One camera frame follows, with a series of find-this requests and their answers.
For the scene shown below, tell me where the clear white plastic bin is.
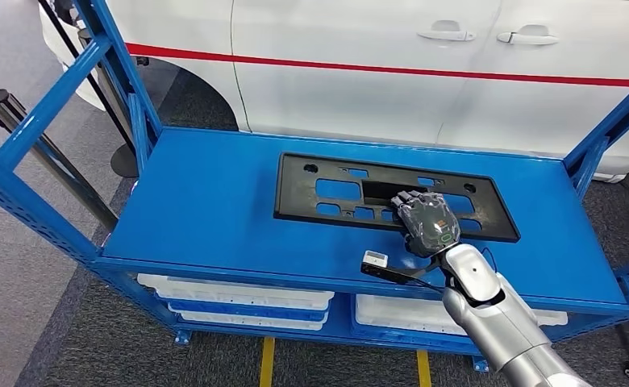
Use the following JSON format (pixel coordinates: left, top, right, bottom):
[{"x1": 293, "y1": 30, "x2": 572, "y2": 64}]
[{"x1": 136, "y1": 273, "x2": 335, "y2": 312}]

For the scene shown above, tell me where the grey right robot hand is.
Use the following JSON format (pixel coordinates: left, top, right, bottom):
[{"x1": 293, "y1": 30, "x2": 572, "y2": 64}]
[{"x1": 389, "y1": 190, "x2": 462, "y2": 259}]

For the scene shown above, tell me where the black plastic plate bracket part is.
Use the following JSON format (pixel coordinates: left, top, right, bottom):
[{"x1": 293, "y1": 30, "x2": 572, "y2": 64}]
[{"x1": 273, "y1": 152, "x2": 521, "y2": 244}]

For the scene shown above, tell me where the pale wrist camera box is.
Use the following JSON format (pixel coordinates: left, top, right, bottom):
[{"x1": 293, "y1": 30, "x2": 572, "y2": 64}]
[{"x1": 362, "y1": 250, "x2": 389, "y2": 269}]

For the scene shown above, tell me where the blue metal shelf rack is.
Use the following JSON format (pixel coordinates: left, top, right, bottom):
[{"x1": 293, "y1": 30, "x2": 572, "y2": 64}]
[{"x1": 0, "y1": 0, "x2": 629, "y2": 375}]

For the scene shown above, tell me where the white car with red stripe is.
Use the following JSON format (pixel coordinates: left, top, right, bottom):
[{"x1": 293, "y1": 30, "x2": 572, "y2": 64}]
[{"x1": 39, "y1": 0, "x2": 629, "y2": 184}]

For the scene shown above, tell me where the yellow floor tape square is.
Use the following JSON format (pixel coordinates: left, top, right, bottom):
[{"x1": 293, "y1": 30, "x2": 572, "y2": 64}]
[{"x1": 259, "y1": 336, "x2": 433, "y2": 387}]

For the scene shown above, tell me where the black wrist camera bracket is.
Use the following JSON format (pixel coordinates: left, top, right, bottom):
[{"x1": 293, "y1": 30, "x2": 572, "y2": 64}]
[{"x1": 360, "y1": 260, "x2": 447, "y2": 287}]

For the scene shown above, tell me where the chrome stanchion post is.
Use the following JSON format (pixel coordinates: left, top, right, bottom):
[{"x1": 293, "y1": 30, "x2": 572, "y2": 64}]
[
  {"x1": 77, "y1": 27, "x2": 140, "y2": 178},
  {"x1": 0, "y1": 89, "x2": 119, "y2": 231}
]

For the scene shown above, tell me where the thin black barrier rod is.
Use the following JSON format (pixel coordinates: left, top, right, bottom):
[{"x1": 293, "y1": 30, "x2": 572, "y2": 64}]
[{"x1": 37, "y1": 0, "x2": 135, "y2": 153}]

